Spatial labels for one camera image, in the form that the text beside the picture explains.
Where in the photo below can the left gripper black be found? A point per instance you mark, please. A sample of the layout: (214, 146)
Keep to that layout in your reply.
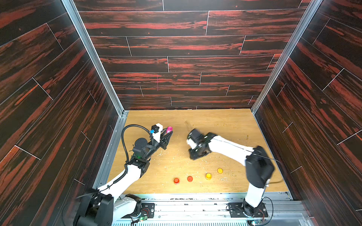
(163, 142)

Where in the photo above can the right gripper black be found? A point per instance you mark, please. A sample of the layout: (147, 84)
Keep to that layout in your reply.
(198, 145)

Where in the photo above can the magenta paint jar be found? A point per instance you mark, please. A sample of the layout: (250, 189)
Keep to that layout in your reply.
(169, 129)

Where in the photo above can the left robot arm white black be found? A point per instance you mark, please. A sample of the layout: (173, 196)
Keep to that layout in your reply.
(103, 206)

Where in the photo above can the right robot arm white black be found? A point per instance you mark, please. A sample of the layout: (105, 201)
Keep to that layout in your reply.
(259, 167)

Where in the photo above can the red-orange paint jar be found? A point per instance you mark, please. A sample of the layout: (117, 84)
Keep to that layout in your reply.
(176, 181)

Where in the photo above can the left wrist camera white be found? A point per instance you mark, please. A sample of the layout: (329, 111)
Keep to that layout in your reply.
(156, 132)

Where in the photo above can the aluminium front rail frame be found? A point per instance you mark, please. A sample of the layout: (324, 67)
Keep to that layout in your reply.
(210, 210)

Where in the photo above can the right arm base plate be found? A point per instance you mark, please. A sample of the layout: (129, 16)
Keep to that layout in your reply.
(244, 210)

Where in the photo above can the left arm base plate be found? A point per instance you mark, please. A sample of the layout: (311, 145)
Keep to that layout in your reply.
(145, 210)

